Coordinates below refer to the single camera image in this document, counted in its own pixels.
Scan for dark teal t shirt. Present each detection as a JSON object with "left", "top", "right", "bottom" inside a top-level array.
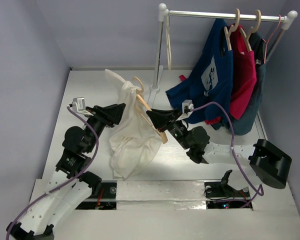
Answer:
[{"left": 229, "top": 30, "right": 266, "bottom": 136}]

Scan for pink wire hanger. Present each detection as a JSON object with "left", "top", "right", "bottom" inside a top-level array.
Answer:
[{"left": 263, "top": 20, "right": 281, "bottom": 64}]

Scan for white clothes rack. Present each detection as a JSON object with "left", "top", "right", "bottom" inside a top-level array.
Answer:
[{"left": 145, "top": 1, "right": 299, "bottom": 108}]

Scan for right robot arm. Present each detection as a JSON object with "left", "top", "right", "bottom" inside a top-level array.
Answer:
[{"left": 146, "top": 109, "right": 292, "bottom": 196}]

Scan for red t shirt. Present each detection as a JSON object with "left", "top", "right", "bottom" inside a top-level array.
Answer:
[{"left": 178, "top": 24, "right": 258, "bottom": 126}]

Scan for white t shirt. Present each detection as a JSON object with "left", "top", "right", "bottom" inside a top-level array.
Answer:
[{"left": 104, "top": 69, "right": 163, "bottom": 179}]

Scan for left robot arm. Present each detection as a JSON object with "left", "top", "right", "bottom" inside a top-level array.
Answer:
[{"left": 5, "top": 97, "right": 126, "bottom": 240}]

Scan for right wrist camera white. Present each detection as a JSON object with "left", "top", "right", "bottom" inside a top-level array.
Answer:
[{"left": 178, "top": 99, "right": 194, "bottom": 121}]

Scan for wooden hanger under blue shirt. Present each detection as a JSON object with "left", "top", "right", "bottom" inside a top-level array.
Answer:
[{"left": 223, "top": 8, "right": 241, "bottom": 51}]

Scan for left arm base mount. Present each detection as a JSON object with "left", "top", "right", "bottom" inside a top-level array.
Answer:
[{"left": 76, "top": 181, "right": 117, "bottom": 210}]

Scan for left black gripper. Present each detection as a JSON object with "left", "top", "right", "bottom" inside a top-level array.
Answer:
[{"left": 86, "top": 103, "right": 126, "bottom": 152}]

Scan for blue t shirt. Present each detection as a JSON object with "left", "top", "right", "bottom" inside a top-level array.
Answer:
[{"left": 166, "top": 19, "right": 234, "bottom": 113}]

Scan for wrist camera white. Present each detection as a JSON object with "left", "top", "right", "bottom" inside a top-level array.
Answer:
[
  {"left": 178, "top": 99, "right": 194, "bottom": 121},
  {"left": 70, "top": 97, "right": 87, "bottom": 115}
]

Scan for wooden hanger under red shirt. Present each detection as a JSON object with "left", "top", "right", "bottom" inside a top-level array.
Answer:
[{"left": 239, "top": 9, "right": 262, "bottom": 52}]

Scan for wooden hanger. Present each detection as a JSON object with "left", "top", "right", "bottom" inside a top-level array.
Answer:
[
  {"left": 223, "top": 8, "right": 241, "bottom": 51},
  {"left": 239, "top": 9, "right": 262, "bottom": 52},
  {"left": 132, "top": 76, "right": 168, "bottom": 144}
]

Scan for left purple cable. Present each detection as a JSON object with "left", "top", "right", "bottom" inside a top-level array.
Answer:
[{"left": 6, "top": 106, "right": 101, "bottom": 240}]

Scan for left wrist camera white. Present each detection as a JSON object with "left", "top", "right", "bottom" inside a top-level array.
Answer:
[{"left": 70, "top": 97, "right": 87, "bottom": 115}]

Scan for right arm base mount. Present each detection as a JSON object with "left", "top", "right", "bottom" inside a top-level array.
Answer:
[{"left": 203, "top": 170, "right": 253, "bottom": 209}]

